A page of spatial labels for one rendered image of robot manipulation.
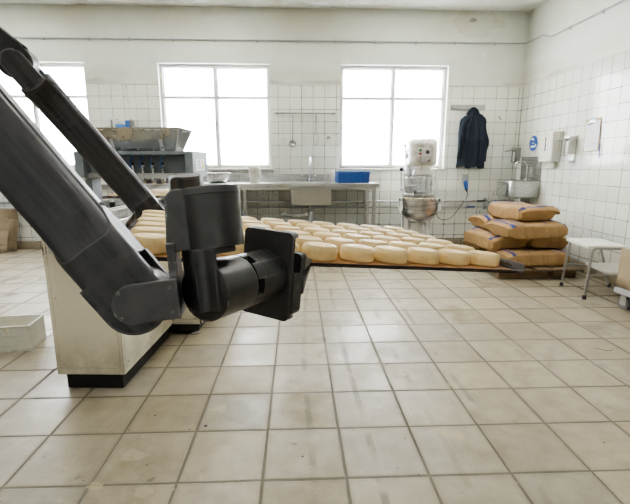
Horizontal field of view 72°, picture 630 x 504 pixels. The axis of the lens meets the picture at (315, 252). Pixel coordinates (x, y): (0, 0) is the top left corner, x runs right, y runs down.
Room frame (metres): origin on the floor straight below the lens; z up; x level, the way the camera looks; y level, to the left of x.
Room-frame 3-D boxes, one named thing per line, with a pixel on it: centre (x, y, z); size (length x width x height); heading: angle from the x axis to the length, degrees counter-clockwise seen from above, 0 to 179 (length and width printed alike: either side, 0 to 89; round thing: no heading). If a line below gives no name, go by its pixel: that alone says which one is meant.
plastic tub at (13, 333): (2.52, 1.87, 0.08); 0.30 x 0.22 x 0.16; 100
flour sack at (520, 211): (4.60, -2.18, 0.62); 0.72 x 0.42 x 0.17; 9
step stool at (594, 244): (3.65, -2.47, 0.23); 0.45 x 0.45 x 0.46; 84
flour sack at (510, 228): (4.37, -2.16, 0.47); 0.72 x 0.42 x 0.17; 98
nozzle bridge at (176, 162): (2.83, 1.09, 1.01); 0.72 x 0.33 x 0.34; 89
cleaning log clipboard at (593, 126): (4.47, -2.77, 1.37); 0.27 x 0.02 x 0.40; 2
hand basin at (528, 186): (5.47, -2.55, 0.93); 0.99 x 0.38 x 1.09; 2
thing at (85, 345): (2.32, 1.10, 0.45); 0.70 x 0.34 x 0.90; 179
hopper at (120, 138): (2.83, 1.09, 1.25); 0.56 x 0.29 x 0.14; 89
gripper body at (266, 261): (0.47, 0.06, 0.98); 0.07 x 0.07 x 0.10; 63
